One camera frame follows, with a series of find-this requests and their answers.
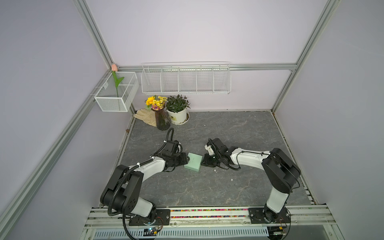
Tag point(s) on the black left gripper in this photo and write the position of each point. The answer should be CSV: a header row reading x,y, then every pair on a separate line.
x,y
183,161

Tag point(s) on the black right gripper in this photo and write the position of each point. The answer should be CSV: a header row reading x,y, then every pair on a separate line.
x,y
205,162

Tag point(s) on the mint green jewelry box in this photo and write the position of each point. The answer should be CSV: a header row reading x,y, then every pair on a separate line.
x,y
194,162

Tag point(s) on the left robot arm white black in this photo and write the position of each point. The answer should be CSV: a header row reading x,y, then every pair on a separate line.
x,y
122,193

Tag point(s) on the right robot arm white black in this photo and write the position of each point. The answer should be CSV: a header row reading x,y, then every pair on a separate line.
x,y
280,169

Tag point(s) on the dark glass vase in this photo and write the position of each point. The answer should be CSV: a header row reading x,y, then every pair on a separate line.
x,y
162,120

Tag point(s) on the white plant pot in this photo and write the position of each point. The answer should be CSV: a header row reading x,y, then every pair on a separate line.
x,y
179,118

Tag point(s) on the green potted plant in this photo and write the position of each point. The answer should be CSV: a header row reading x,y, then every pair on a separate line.
x,y
177,103

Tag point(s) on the yellow flower bouquet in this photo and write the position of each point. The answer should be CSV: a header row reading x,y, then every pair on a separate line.
x,y
156,103

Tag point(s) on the small white mesh basket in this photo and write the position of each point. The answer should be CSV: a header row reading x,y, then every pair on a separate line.
x,y
106,96

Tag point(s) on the white vent grille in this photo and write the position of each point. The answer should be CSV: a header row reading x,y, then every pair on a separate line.
x,y
199,233

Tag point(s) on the pink artificial tulip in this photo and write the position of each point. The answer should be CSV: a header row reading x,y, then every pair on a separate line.
x,y
117,80

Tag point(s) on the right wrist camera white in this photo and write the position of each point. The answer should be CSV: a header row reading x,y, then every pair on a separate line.
x,y
209,149

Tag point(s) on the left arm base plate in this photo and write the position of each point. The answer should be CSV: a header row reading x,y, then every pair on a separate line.
x,y
159,217

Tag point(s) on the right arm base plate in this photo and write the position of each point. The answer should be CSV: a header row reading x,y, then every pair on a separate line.
x,y
266,216

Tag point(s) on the long white wire basket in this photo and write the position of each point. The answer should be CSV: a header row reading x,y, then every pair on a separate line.
x,y
186,78

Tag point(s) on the aluminium front rail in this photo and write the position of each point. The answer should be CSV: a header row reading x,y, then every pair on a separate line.
x,y
242,216

